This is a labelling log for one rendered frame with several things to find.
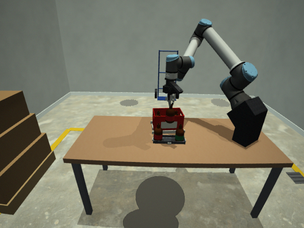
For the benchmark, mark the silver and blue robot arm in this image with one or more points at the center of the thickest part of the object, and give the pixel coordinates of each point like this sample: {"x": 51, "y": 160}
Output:
{"x": 242, "y": 73}

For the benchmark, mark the dark red crate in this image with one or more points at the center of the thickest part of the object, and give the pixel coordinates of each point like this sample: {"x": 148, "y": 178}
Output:
{"x": 161, "y": 119}

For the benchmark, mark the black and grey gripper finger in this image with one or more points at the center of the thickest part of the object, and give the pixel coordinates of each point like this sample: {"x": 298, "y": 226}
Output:
{"x": 168, "y": 98}
{"x": 173, "y": 97}

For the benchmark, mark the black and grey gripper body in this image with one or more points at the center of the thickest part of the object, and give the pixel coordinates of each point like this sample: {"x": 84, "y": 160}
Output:
{"x": 167, "y": 87}

